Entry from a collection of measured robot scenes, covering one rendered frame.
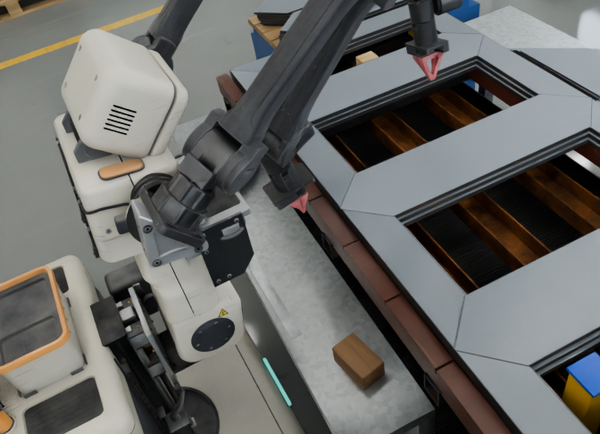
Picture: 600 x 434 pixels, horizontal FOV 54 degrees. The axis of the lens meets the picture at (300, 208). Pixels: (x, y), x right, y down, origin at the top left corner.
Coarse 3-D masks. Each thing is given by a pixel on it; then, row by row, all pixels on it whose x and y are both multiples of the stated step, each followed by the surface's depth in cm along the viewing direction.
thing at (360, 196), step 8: (352, 184) 144; (360, 184) 144; (352, 192) 142; (360, 192) 142; (368, 192) 141; (352, 200) 140; (360, 200) 140; (368, 200) 139; (376, 200) 139; (360, 208) 138; (368, 208) 137; (376, 208) 137; (384, 208) 137
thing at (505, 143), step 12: (480, 120) 155; (492, 120) 154; (480, 132) 151; (492, 132) 151; (504, 132) 150; (492, 144) 147; (504, 144) 147; (516, 144) 146; (528, 144) 145; (504, 156) 143; (516, 156) 143
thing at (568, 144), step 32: (384, 32) 199; (480, 64) 177; (384, 96) 171; (320, 128) 167; (544, 160) 144; (448, 192) 138; (352, 224) 136; (448, 352) 111; (576, 352) 106; (480, 384) 103; (576, 416) 98
